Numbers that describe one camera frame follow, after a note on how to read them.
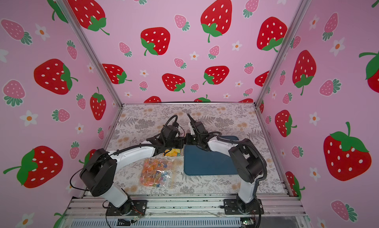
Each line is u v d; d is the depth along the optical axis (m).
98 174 0.45
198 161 0.88
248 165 0.48
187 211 0.73
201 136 0.73
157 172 0.84
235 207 0.74
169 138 0.69
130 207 0.69
